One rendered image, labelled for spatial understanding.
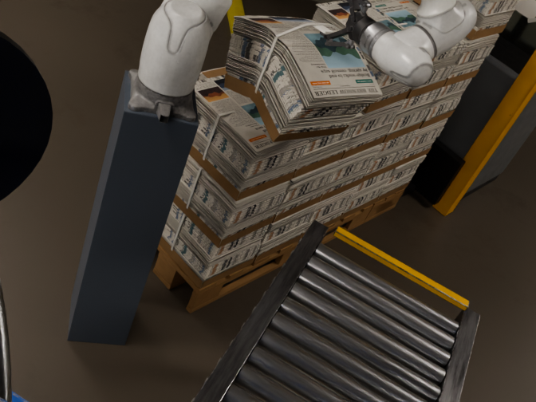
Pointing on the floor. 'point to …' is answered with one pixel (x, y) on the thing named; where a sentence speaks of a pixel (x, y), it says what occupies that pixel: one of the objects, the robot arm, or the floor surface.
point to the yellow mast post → (490, 136)
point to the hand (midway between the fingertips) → (326, 1)
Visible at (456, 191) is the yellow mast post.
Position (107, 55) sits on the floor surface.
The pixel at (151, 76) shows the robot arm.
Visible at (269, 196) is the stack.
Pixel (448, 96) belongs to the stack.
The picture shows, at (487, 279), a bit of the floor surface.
